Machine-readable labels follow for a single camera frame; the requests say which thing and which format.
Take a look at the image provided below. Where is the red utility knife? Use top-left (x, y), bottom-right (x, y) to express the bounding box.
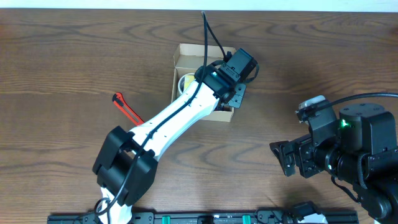
top-left (112, 92), bottom-right (144, 126)

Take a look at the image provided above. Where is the open cardboard box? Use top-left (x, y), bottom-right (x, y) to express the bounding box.
top-left (171, 44), bottom-right (234, 122)

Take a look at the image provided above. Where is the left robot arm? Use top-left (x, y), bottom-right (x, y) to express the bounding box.
top-left (93, 49), bottom-right (259, 223)

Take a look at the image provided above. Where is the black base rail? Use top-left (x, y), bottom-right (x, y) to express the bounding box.
top-left (47, 202), bottom-right (359, 224)

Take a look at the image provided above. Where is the yellow sticky note pad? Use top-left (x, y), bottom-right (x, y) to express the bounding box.
top-left (183, 74), bottom-right (195, 90)

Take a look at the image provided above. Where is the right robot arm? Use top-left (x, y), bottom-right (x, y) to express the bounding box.
top-left (270, 101), bottom-right (397, 223)

